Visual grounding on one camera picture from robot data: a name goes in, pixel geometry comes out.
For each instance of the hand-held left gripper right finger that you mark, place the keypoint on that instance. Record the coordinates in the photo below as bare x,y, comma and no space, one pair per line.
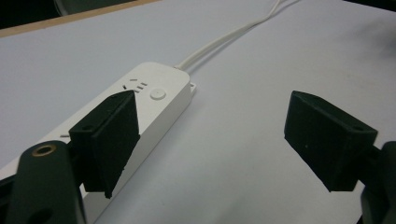
327,137

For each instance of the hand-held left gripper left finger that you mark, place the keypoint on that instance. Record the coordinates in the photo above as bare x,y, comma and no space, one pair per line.
107,140

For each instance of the white power strip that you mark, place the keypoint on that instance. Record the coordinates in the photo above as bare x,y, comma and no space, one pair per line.
162,102

